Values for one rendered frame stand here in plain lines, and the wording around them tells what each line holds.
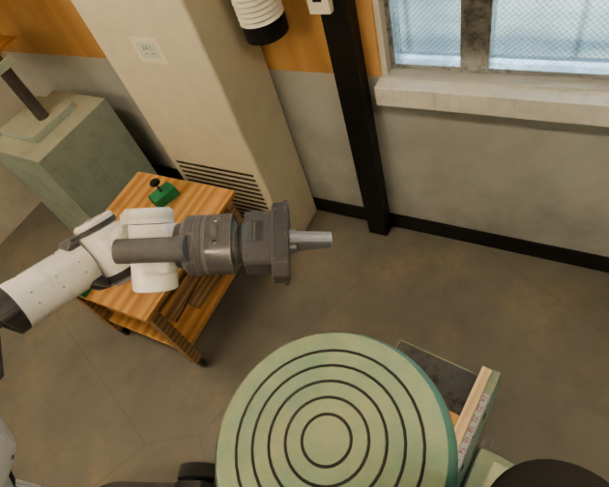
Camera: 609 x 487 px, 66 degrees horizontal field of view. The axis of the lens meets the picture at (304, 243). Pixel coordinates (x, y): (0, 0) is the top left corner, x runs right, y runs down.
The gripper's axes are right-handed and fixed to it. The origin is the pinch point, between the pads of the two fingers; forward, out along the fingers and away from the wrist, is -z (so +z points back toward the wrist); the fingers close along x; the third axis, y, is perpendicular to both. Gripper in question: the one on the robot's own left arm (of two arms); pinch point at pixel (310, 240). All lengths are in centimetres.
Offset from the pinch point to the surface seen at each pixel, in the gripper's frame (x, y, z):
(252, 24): -100, -41, 16
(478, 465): 30.4, 18.8, -12.6
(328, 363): 23.1, 23.8, -1.1
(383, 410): 26.8, 25.3, -4.8
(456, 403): 18.5, -34.6, -26.5
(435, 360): 9.8, -36.8, -24.2
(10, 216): -128, -196, 196
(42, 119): -132, -113, 131
